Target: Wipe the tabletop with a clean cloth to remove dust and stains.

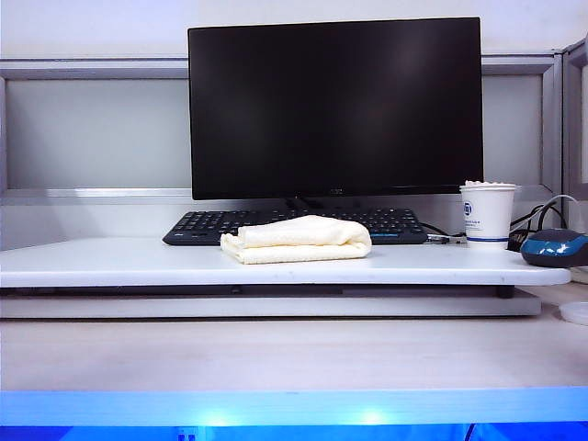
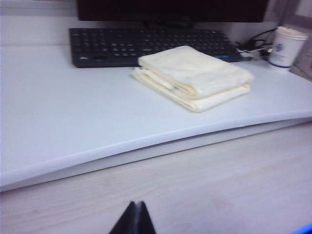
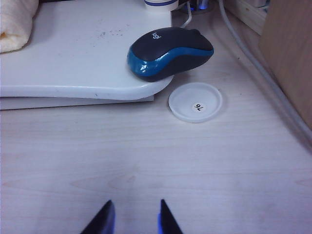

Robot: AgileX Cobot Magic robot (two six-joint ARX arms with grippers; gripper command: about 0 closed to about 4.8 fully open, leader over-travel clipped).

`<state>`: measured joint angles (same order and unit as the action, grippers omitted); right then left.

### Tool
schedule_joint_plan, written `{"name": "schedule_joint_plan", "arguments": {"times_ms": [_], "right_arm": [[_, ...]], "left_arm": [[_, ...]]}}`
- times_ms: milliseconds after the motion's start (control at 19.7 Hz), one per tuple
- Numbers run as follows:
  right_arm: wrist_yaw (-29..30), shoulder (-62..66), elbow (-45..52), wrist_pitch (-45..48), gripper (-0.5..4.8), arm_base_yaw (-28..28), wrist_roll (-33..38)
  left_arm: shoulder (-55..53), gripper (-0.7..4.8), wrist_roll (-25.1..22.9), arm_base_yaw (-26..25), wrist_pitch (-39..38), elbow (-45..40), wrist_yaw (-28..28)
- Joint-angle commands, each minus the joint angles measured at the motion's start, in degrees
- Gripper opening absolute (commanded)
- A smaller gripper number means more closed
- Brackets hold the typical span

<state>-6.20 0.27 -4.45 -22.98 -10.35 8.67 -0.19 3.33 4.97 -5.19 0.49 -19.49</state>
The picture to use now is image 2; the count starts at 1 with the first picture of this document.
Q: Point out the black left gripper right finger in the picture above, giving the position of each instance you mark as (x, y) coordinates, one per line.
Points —
(145, 221)

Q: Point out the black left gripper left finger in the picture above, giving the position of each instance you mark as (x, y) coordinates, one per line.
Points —
(128, 221)

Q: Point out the cream cloth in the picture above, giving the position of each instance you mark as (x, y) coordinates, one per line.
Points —
(192, 73)

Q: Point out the white desk riser board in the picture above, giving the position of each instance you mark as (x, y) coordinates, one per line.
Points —
(73, 109)

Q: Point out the black computer keyboard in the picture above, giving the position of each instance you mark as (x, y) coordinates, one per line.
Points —
(117, 46)

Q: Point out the black computer monitor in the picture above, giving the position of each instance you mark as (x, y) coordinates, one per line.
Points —
(170, 9)

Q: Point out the grey office partition panel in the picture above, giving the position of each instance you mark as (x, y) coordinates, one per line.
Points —
(36, 22)

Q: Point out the white paper cup blue print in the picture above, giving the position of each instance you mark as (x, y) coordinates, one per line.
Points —
(284, 48)

